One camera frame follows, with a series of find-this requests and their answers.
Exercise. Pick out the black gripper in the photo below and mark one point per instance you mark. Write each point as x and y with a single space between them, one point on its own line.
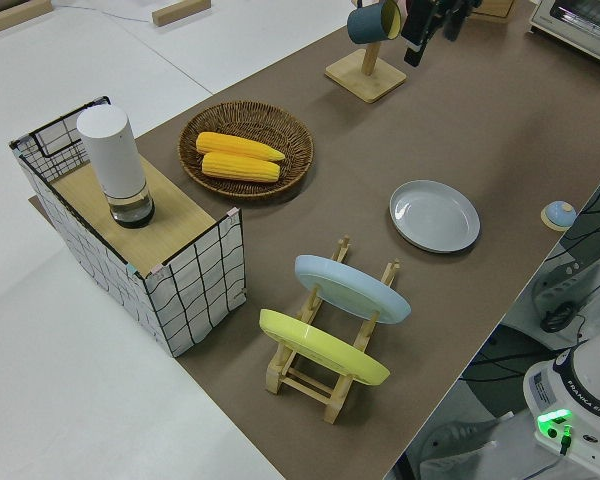
455 5

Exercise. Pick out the gray plate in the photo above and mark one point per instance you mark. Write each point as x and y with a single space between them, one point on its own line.
435 217

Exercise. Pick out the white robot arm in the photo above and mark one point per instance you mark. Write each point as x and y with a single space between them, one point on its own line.
580 390

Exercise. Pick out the light blue plate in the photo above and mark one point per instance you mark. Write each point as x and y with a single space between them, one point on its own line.
350 290

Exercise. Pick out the yellow plate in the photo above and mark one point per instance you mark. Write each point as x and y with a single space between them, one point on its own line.
325 350

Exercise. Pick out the wooden plate rack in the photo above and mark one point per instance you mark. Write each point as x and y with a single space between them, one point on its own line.
305 387

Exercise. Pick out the pink mug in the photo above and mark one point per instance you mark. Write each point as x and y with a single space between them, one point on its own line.
404 6

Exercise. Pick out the dark blue mug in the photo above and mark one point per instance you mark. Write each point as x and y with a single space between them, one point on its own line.
370 22

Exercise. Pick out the wooden mug tree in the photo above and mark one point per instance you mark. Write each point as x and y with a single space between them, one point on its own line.
367 80

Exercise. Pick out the white toaster oven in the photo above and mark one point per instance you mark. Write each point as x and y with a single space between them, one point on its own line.
580 20

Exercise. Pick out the round wicker basket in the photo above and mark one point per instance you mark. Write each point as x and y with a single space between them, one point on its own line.
290 135

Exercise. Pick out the blue service bell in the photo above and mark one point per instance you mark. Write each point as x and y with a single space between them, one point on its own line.
559 214

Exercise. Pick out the yellow corn cob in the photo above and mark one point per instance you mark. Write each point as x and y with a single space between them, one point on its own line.
240 168
235 145

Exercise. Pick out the wooden block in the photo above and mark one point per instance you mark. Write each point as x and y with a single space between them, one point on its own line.
180 11
10 15

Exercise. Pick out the white cylinder with chrome base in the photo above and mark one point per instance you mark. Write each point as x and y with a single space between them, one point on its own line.
115 160

